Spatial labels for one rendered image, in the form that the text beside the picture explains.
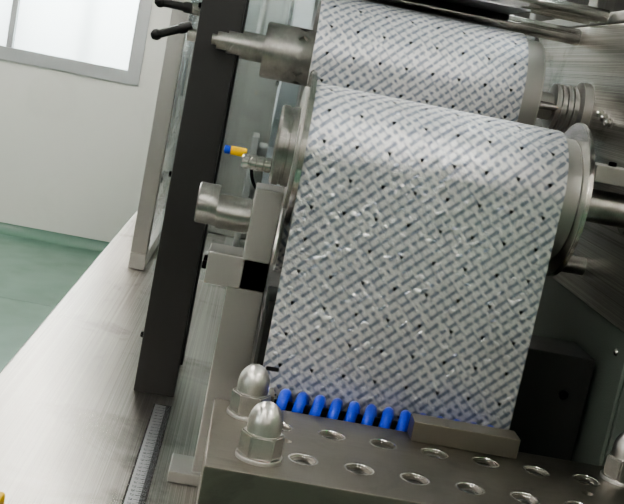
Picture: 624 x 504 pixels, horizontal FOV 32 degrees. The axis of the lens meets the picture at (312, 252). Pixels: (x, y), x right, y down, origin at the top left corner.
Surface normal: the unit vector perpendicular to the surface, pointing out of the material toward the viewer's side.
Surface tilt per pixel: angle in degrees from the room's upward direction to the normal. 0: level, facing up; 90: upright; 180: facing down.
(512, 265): 90
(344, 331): 90
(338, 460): 0
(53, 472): 0
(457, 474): 0
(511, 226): 90
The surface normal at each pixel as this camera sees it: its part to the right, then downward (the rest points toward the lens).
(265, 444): 0.04, 0.18
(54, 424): 0.19, -0.97
